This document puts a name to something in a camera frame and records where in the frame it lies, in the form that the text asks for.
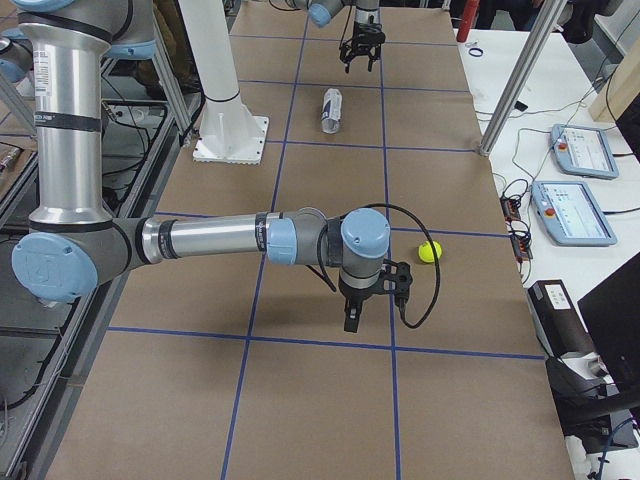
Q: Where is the white blue tennis ball can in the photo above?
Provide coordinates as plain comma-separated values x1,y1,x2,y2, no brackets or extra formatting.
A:
321,88,342,134

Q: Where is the black monitor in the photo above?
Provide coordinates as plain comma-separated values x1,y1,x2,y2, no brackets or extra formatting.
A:
578,254,639,387

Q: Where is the black box with label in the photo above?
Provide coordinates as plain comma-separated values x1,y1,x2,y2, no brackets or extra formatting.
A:
527,279,595,359

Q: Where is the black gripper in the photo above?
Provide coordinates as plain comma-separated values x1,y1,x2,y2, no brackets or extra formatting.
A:
339,22,384,73
339,279,385,333

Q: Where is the orange black electronics module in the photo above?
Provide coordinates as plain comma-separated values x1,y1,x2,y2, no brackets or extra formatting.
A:
500,196,522,222

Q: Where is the aluminium frame post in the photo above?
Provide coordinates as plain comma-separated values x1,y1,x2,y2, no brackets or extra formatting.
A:
478,0,567,157

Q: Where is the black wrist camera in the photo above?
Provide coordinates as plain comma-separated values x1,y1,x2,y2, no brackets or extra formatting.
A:
380,259,413,308

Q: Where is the near teach pendant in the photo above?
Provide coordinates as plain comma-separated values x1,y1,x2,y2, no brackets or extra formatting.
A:
531,181,617,247

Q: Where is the Roland Garros tennis ball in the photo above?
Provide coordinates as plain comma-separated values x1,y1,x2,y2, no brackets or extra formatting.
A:
418,241,443,264

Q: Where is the black camera cable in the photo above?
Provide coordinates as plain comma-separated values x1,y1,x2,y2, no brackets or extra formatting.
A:
360,202,444,330

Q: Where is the teach pendant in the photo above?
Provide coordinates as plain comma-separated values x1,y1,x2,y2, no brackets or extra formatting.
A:
551,124,619,180
531,181,617,247

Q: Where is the white pedestal column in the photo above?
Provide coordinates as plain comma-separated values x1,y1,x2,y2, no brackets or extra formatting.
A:
179,0,269,165

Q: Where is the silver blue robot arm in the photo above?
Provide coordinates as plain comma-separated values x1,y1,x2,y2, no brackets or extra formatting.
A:
11,1,391,332
286,0,386,73

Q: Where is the far teach pendant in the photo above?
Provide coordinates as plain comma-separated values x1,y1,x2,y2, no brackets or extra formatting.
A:
551,124,619,180

